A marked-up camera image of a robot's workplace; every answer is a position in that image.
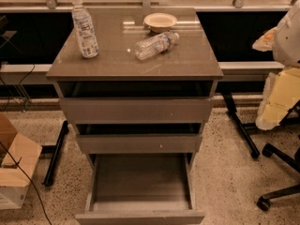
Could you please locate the black table leg right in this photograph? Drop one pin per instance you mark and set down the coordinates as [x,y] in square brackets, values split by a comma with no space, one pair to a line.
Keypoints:
[243,128]

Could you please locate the grey drawer cabinet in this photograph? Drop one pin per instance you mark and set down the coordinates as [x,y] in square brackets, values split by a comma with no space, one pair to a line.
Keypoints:
[118,29]

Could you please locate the white paper bowl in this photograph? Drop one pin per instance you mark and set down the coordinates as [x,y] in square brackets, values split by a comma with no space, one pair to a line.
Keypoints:
[160,22]

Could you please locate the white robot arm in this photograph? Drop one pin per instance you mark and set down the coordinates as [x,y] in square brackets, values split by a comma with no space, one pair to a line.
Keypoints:
[286,47]

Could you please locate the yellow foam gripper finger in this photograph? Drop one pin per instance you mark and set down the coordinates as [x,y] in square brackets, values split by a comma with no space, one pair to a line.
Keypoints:
[281,92]
[265,42]

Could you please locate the clear crumpled plastic bottle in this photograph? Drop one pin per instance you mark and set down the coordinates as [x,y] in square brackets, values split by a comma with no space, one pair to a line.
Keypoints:
[155,45]

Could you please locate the open bottom drawer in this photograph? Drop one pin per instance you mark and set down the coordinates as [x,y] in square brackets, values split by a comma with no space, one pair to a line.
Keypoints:
[141,189]

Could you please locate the black office chair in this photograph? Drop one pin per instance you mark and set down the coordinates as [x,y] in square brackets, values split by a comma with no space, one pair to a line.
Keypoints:
[280,158]

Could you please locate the labelled plastic bottle white cap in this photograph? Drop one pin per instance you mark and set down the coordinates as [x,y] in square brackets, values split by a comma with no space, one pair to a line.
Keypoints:
[84,30]

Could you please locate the black table leg left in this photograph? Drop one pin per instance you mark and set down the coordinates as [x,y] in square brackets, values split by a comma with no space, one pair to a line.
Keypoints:
[54,152]

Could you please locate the cardboard box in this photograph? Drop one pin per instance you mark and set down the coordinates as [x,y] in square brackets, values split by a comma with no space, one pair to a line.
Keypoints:
[18,165]

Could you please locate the middle drawer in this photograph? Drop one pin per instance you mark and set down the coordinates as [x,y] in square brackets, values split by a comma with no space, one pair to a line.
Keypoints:
[139,138]

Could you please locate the top drawer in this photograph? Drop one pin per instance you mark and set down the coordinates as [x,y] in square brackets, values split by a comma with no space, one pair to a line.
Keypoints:
[136,102]

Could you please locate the black table leg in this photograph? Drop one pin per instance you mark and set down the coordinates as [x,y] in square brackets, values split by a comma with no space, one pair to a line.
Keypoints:
[243,128]
[54,152]

